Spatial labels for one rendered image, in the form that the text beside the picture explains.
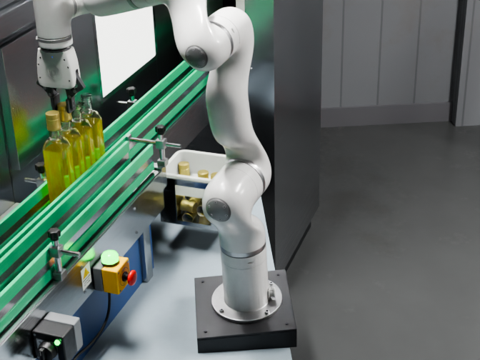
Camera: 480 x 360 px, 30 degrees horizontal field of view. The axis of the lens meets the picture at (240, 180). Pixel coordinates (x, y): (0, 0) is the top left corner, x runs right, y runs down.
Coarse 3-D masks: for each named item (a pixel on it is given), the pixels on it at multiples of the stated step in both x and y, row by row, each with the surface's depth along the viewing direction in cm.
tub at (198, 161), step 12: (180, 156) 278; (192, 156) 278; (204, 156) 276; (216, 156) 275; (168, 168) 270; (192, 168) 279; (204, 168) 278; (216, 168) 276; (192, 180) 262; (204, 180) 261
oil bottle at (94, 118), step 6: (84, 114) 242; (90, 114) 242; (96, 114) 243; (90, 120) 241; (96, 120) 243; (96, 126) 243; (102, 126) 247; (96, 132) 244; (102, 132) 247; (96, 138) 244; (102, 138) 247; (96, 144) 245; (102, 144) 248; (96, 150) 245; (102, 150) 248; (96, 156) 246
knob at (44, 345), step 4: (40, 344) 199; (44, 344) 198; (48, 344) 198; (52, 344) 198; (40, 348) 198; (44, 348) 197; (48, 348) 198; (52, 348) 198; (36, 352) 199; (40, 352) 196; (44, 352) 197; (48, 352) 197; (52, 352) 198; (56, 352) 199; (40, 356) 197; (44, 356) 198; (48, 356) 198; (52, 356) 198
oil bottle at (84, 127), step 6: (84, 120) 239; (72, 126) 237; (78, 126) 236; (84, 126) 237; (90, 126) 240; (84, 132) 237; (90, 132) 240; (84, 138) 238; (90, 138) 241; (84, 144) 238; (90, 144) 241; (84, 150) 239; (90, 150) 242; (84, 156) 240; (90, 156) 242; (84, 162) 241; (90, 162) 243
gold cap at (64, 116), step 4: (60, 104) 230; (64, 104) 230; (60, 108) 229; (64, 108) 229; (60, 112) 230; (64, 112) 230; (60, 116) 231; (64, 116) 230; (68, 116) 231; (60, 120) 231; (64, 120) 231; (68, 120) 231
